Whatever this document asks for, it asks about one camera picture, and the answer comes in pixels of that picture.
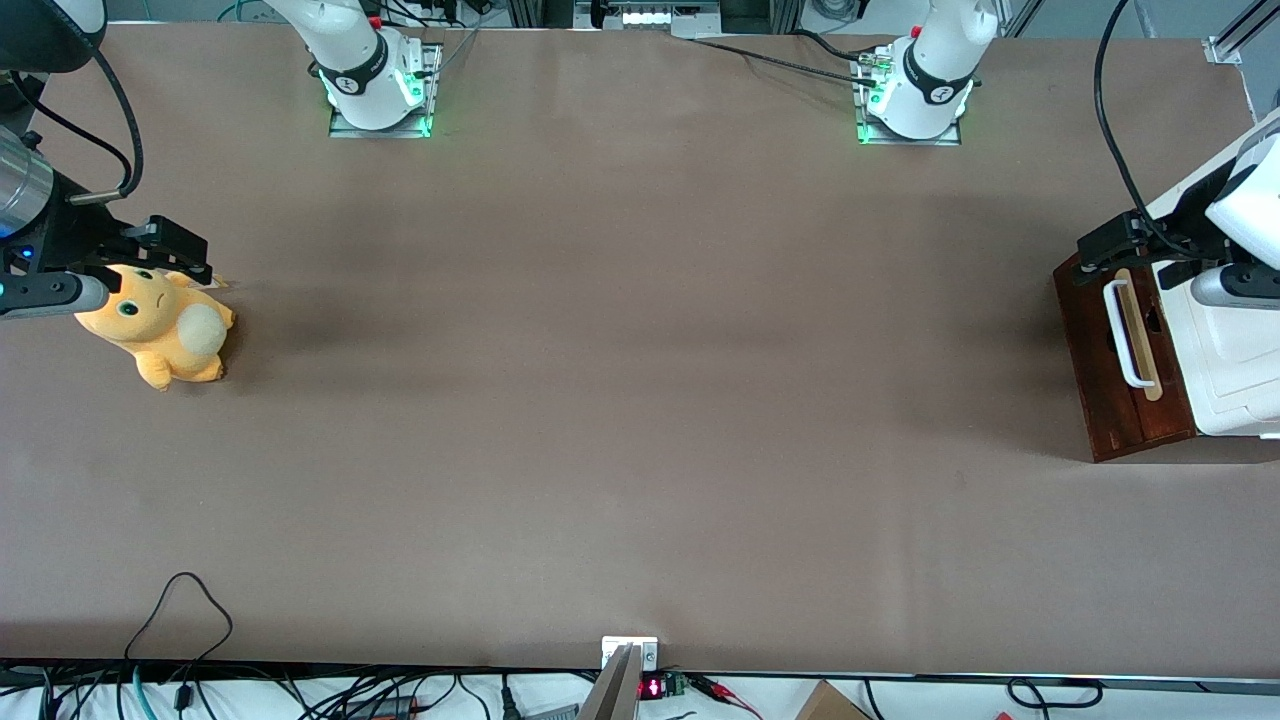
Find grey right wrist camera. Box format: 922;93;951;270
0;271;112;322

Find white metal bracket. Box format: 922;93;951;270
601;636;660;672

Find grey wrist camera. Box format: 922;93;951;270
0;271;112;322
1189;262;1280;309

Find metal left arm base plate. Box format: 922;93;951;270
851;55;964;148

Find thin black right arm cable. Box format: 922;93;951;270
8;72;136;171

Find black power adapter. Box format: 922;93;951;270
343;694;423;720

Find orange plush toy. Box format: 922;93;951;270
75;263;238;392

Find aluminium frame profile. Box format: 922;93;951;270
1204;0;1280;67

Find dark wood drawer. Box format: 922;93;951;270
1098;262;1199;448

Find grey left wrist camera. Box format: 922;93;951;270
1189;262;1280;309

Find thin black looped cable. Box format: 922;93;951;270
122;571;236;664

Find brown cardboard box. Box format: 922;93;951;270
794;679;874;720

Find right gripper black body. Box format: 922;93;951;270
5;172;153;276

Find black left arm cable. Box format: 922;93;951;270
1092;0;1201;263

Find lit device on frame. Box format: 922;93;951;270
574;0;722;32

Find black coiled cable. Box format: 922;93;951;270
1004;676;1105;712

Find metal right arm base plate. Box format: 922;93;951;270
328;42;444;140

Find white-topped dark wood cabinet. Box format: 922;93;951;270
1052;105;1280;464

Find aluminium bar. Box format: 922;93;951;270
577;644;642;720

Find white drawer handle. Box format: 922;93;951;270
1102;280;1152;389

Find red black clip leads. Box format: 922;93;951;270
688;674;763;720

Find black cable across table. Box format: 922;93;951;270
688;30;887;90

